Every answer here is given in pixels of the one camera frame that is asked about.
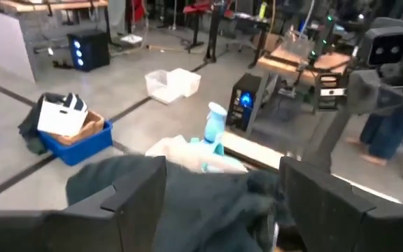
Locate clear plastic bin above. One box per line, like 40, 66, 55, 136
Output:
144, 69, 175, 105

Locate white cardboard box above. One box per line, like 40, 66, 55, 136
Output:
36, 92, 90, 138

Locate wooden workbench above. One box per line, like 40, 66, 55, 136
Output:
245, 44, 353, 138

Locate white panel board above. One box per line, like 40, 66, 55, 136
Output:
0, 4, 36, 84

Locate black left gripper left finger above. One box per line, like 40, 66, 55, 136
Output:
42, 155, 168, 252

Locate white cloth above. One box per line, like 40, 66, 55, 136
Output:
145, 134, 248, 174

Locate dark garment on floor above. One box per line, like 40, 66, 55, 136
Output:
17, 92, 66, 156

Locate brown cloth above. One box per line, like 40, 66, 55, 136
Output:
50, 111, 106, 146

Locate light blue spray bottle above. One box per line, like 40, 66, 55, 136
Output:
201, 101, 229, 155

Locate blue plastic bin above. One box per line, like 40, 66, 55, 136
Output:
38, 120, 114, 167

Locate long wooden table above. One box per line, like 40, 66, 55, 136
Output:
0, 0, 110, 14

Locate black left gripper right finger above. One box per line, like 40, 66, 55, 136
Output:
279, 156, 376, 252

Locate white plastic bin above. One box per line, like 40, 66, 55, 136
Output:
168, 67, 202, 99

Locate person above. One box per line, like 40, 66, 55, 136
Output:
346, 104, 403, 167

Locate dark green garment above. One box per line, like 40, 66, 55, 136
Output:
64, 153, 293, 252

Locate clear plastic container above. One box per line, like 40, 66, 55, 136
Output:
281, 29, 316, 61

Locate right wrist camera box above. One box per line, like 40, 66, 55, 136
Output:
358, 17, 403, 69

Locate red topped stand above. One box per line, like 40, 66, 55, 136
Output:
183, 1, 213, 54

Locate black floor stand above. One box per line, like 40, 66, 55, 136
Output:
203, 0, 225, 64

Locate black computer tower three lights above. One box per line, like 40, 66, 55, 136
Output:
66, 29, 111, 73

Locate black computer tower blue fan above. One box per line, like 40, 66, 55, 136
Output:
226, 72, 263, 132

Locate white flat floor item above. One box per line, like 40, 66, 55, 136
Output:
120, 33, 144, 46

